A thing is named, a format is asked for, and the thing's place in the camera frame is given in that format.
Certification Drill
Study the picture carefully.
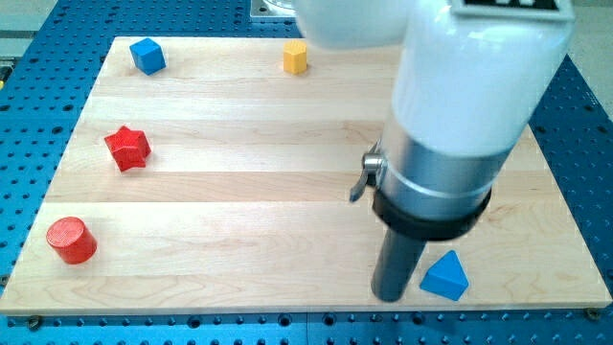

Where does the yellow hexagon block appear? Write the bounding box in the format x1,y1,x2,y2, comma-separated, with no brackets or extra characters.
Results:
283,39,307,75

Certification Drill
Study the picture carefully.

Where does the blue triangle block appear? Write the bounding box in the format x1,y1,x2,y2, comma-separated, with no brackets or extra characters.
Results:
420,250,469,301

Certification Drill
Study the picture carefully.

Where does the blue cube block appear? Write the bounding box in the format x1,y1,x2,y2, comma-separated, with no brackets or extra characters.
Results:
129,38,166,76

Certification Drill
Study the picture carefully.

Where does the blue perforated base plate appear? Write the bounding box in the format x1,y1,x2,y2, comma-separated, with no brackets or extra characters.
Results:
1,0,612,344

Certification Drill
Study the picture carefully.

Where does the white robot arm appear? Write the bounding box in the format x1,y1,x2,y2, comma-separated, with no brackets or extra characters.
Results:
294,0,575,302

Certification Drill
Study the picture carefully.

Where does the red cylinder block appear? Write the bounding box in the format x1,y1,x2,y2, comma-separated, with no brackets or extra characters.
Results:
46,217,98,265

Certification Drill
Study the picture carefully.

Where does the wooden board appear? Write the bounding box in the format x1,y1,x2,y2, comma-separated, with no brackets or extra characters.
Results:
1,37,612,315

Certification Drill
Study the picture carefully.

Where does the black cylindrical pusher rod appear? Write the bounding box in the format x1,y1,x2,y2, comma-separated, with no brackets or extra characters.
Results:
371,228,426,302

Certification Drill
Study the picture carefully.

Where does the red star block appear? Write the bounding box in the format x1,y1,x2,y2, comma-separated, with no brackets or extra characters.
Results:
104,126,151,172

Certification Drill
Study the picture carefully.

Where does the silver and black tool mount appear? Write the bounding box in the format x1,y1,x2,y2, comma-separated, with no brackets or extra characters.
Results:
349,115,511,241

